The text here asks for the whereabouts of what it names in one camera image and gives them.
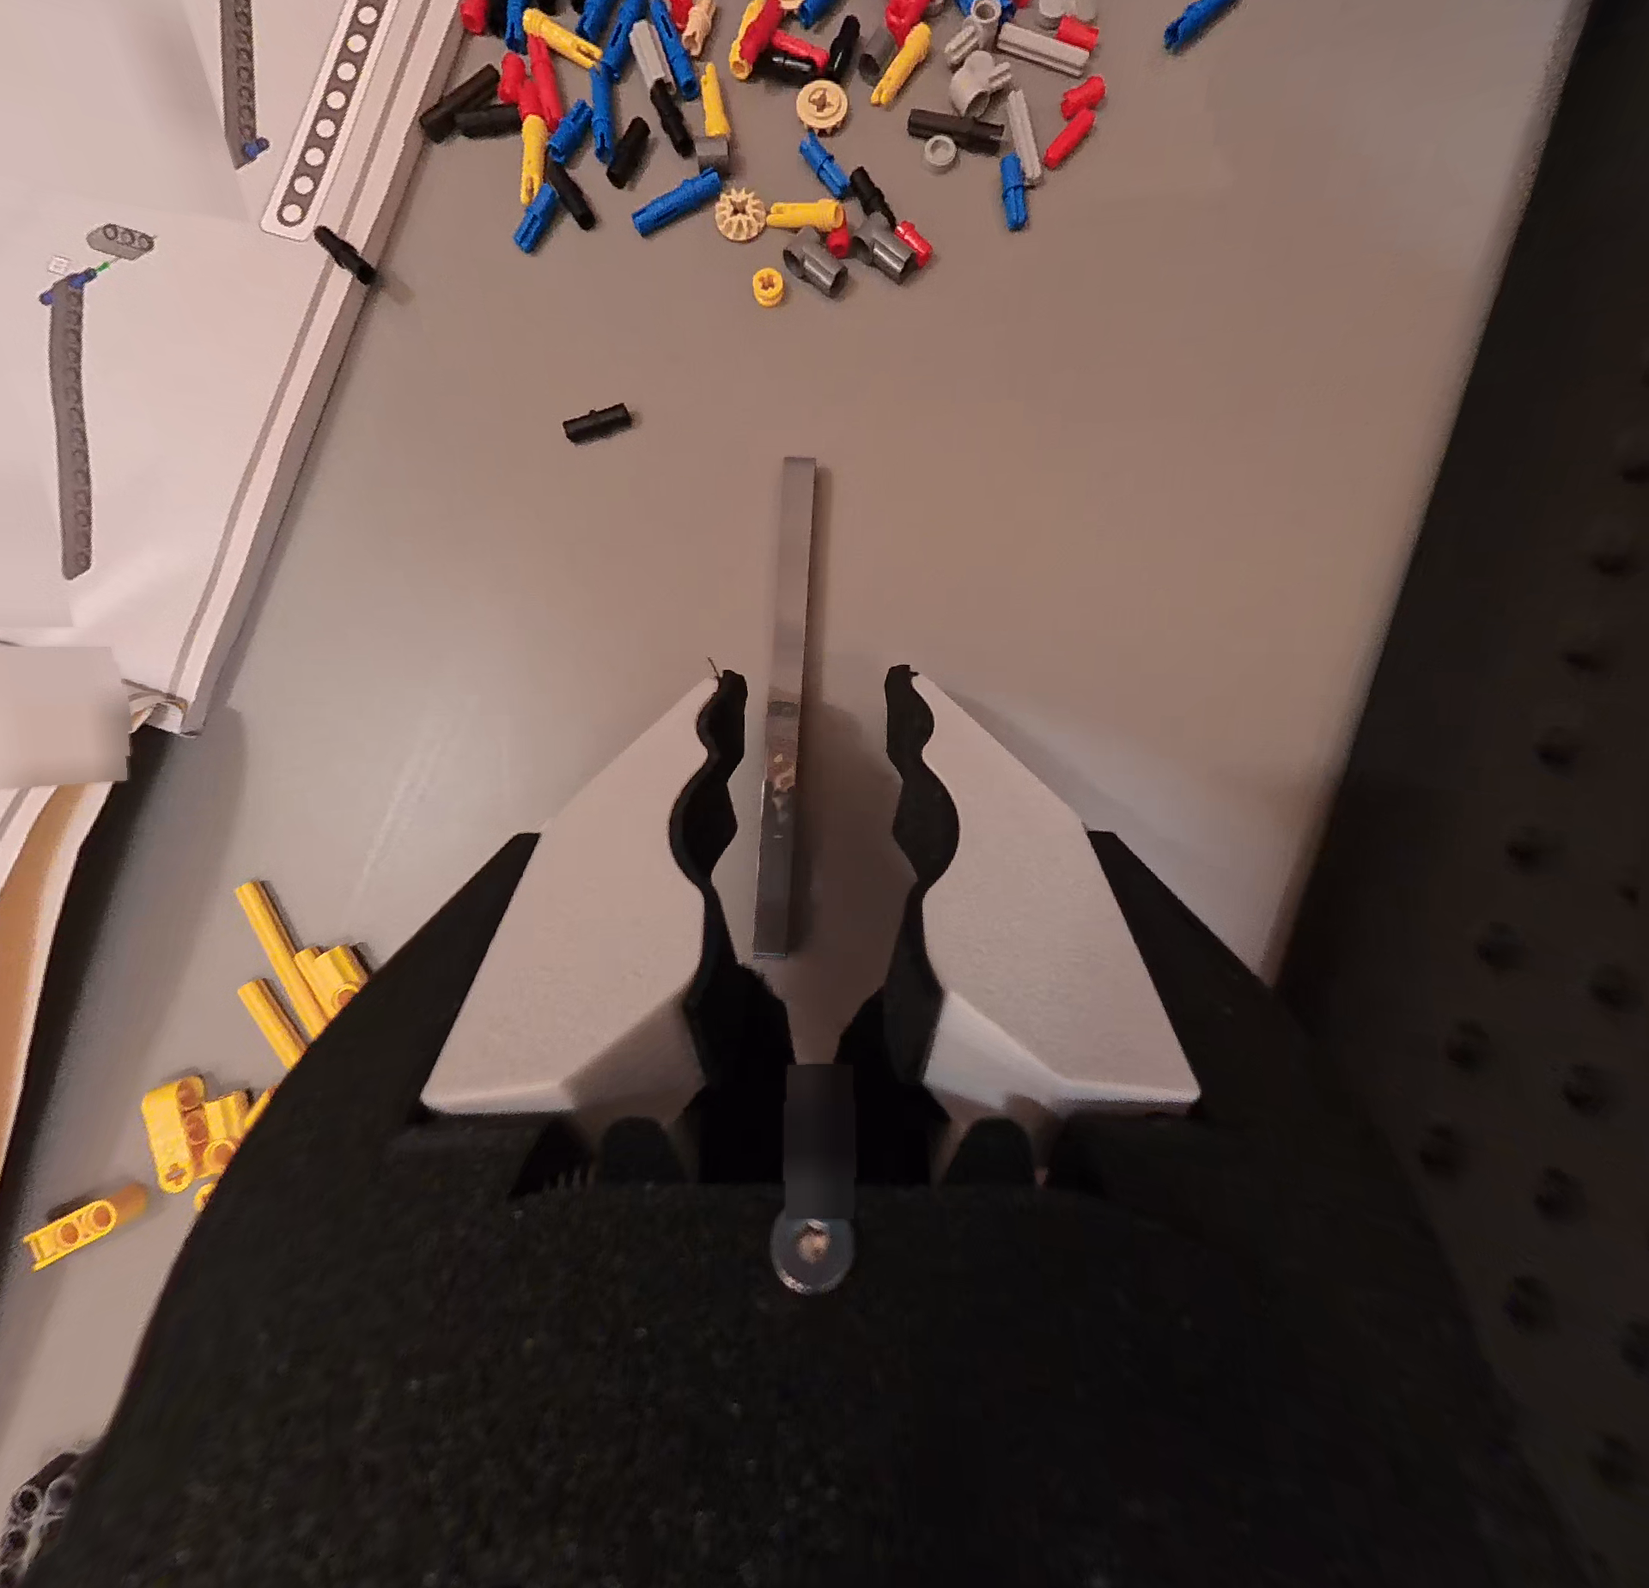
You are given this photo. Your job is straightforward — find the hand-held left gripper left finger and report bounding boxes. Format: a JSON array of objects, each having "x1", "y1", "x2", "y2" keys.
[{"x1": 421, "y1": 667, "x2": 794, "y2": 1173}]

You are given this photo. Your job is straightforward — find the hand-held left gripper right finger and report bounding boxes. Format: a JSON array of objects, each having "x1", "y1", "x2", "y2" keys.
[{"x1": 837, "y1": 663, "x2": 1202, "y2": 1173}]

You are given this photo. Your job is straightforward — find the long dark grey bar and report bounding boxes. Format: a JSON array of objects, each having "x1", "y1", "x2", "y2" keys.
[{"x1": 750, "y1": 457, "x2": 820, "y2": 960}]

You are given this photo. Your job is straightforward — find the pile of yellow lego pieces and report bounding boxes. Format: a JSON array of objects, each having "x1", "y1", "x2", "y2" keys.
[{"x1": 140, "y1": 879, "x2": 378, "y2": 1213}]

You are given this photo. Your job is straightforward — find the yellow lego beam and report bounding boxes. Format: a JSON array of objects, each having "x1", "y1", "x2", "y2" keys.
[{"x1": 20, "y1": 1179, "x2": 151, "y2": 1270}]

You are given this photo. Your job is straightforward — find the pile of mixed lego pins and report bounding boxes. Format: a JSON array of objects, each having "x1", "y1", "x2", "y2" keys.
[{"x1": 418, "y1": 0, "x2": 1252, "y2": 310}]

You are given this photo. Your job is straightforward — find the open instruction booklet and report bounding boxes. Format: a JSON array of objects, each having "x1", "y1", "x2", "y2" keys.
[{"x1": 0, "y1": 0, "x2": 488, "y2": 1177}]

